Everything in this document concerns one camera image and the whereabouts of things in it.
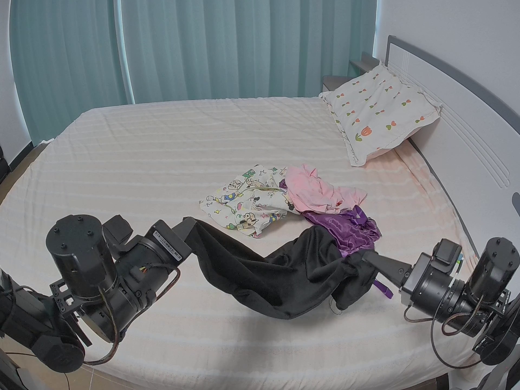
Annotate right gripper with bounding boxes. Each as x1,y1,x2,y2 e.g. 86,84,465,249
361,250,466,320

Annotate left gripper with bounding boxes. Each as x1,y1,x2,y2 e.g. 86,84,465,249
116,216,204,314

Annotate black T-shirt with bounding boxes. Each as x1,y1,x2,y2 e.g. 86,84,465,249
185,217,380,320

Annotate bed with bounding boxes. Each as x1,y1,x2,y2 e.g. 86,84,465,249
0,35,520,390

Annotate purple garment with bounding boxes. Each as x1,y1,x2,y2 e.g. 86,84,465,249
278,179,395,300

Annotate white printed garment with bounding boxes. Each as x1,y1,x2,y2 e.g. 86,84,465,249
199,164,293,238

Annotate pink garment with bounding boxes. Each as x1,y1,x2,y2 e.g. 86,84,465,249
284,164,367,214

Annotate white printed pillow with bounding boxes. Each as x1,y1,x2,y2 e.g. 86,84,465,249
318,64,443,168

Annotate grey white bedside table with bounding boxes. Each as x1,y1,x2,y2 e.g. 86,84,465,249
322,52,380,96

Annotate blue-green curtain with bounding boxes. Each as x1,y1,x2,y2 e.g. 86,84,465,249
118,0,380,105
9,0,135,147

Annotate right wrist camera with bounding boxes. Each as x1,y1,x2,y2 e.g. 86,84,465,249
432,239,464,276

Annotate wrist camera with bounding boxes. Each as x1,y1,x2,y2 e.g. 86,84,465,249
432,239,464,276
102,214,135,259

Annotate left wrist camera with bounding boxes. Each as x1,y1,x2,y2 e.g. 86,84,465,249
102,214,135,259

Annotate black cable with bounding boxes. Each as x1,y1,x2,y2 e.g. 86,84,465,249
404,303,488,369
81,267,181,366

